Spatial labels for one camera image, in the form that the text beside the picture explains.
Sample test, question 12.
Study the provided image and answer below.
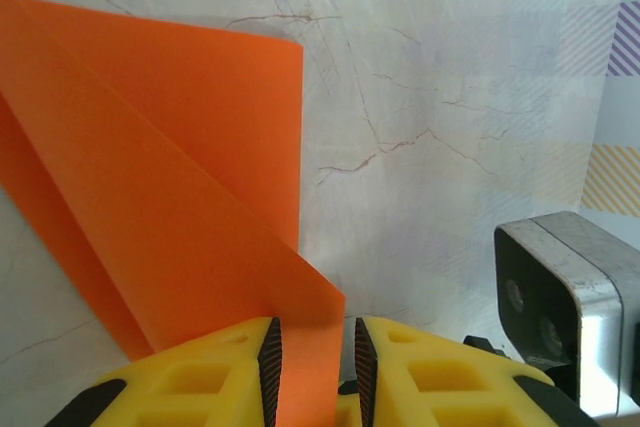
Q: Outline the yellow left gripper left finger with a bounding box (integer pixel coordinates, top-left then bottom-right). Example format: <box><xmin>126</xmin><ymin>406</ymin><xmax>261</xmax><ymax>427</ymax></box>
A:
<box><xmin>47</xmin><ymin>316</ymin><xmax>283</xmax><ymax>427</ymax></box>

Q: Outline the orange paper sheet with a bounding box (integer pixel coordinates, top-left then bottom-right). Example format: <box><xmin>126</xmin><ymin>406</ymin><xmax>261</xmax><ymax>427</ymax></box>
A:
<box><xmin>0</xmin><ymin>0</ymin><xmax>347</xmax><ymax>427</ymax></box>

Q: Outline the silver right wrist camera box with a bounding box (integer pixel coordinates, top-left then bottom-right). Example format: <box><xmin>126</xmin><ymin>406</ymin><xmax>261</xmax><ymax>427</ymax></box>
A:
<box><xmin>493</xmin><ymin>211</ymin><xmax>640</xmax><ymax>419</ymax></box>

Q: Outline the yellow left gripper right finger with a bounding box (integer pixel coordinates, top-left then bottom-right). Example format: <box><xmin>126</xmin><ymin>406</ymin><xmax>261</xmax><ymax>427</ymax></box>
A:
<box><xmin>352</xmin><ymin>316</ymin><xmax>595</xmax><ymax>427</ymax></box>

